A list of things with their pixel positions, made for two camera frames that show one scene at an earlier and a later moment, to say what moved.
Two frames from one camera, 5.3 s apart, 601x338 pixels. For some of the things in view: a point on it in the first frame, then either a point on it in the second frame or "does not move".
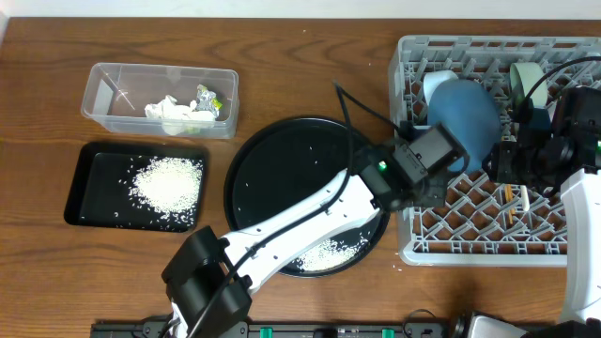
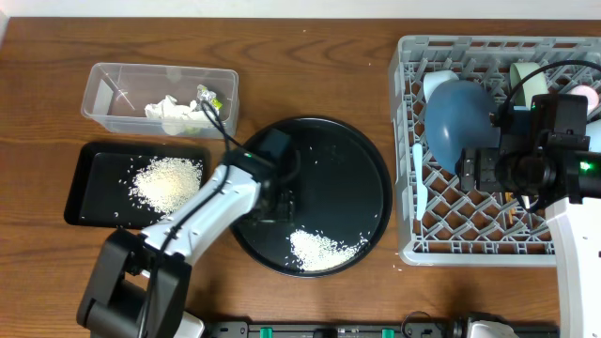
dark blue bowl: x=467 y=112 does not move
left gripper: x=439 y=199 to x=287 y=211
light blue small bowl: x=433 y=79 does not move
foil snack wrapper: x=207 y=100 does not move
